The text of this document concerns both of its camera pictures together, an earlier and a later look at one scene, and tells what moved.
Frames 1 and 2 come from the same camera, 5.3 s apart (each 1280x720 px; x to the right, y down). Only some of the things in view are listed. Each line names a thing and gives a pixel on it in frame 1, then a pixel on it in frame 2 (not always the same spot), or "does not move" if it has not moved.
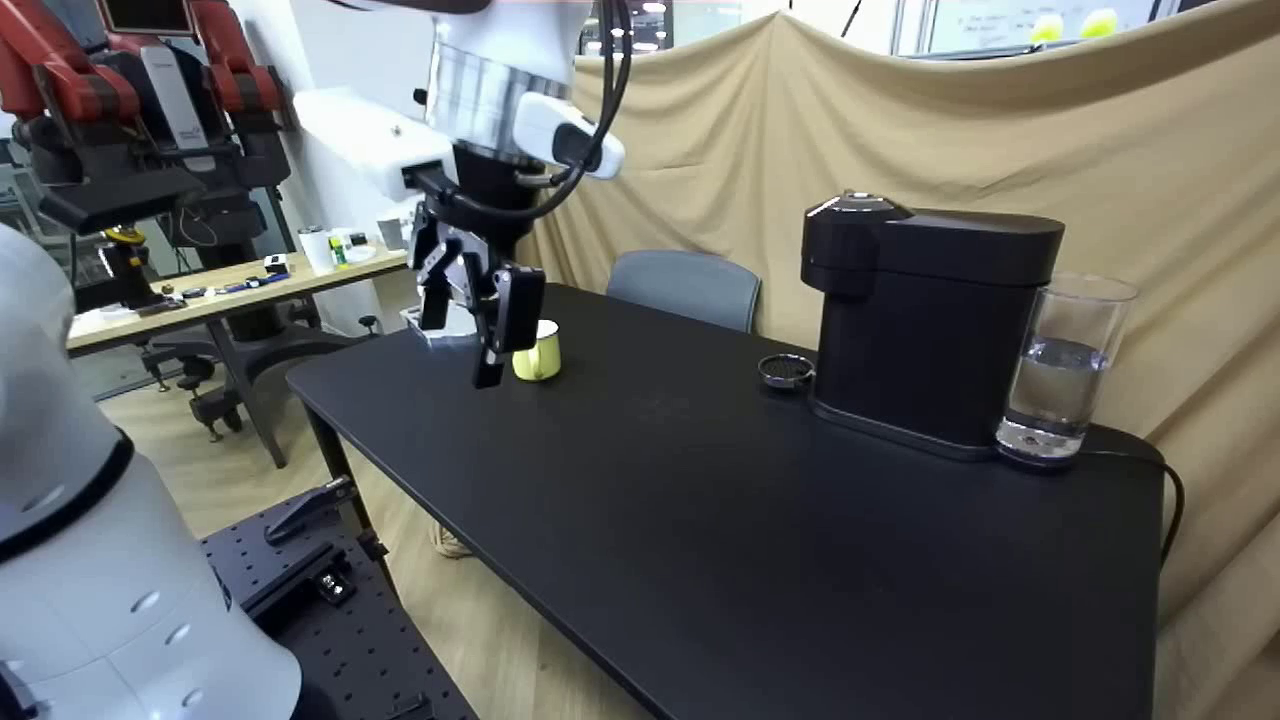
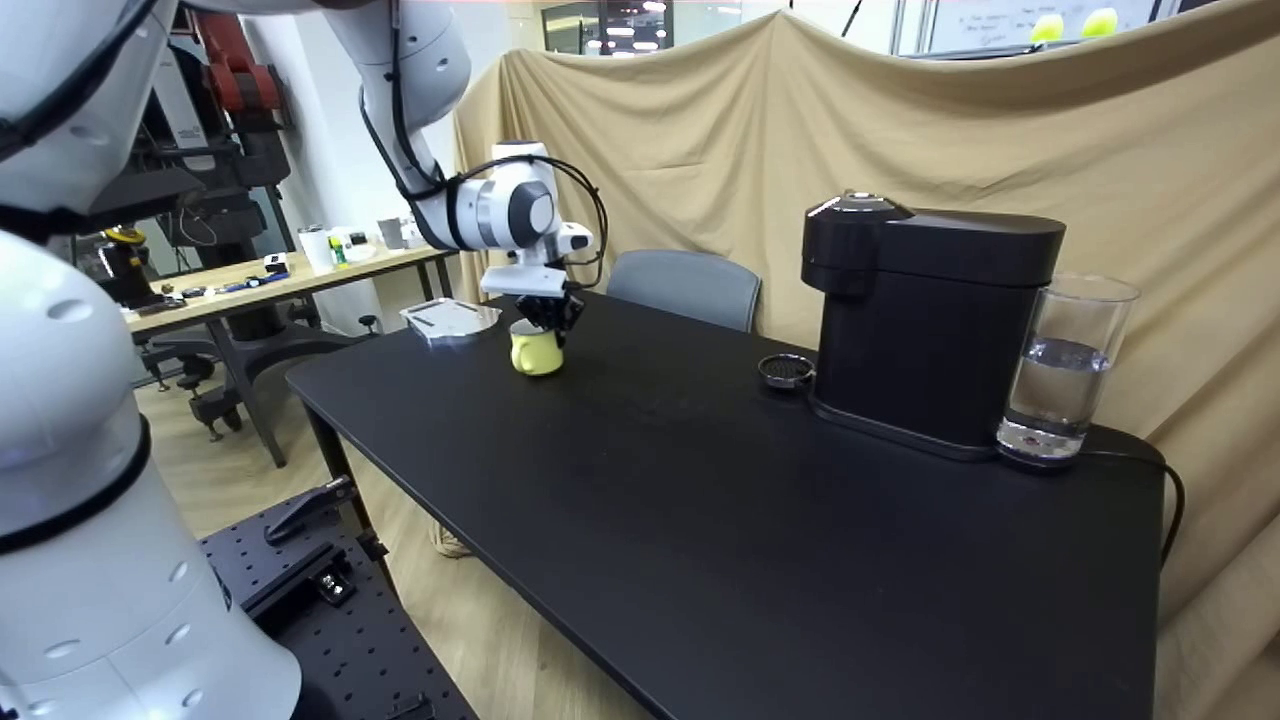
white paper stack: x=457 y=320 does not move
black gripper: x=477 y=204 → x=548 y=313
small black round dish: x=784 y=370 does not move
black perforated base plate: x=318 y=584 does not move
